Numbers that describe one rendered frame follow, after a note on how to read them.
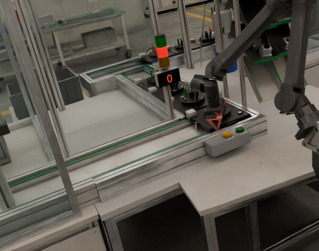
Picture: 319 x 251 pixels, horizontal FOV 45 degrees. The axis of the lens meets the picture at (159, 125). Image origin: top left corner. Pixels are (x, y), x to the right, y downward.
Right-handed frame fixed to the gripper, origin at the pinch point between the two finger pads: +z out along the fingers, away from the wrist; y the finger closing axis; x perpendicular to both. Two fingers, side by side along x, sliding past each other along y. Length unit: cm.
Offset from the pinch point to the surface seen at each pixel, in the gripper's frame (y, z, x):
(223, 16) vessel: -123, -5, -11
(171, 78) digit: -24.5, -11.0, -24.7
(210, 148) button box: 3.7, 11.7, -4.9
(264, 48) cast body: -41.8, -13.2, 19.7
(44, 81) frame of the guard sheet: 8, -33, -71
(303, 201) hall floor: -68, 118, 33
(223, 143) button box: 1.0, 11.0, 0.6
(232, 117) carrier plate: -21.5, 12.5, 2.2
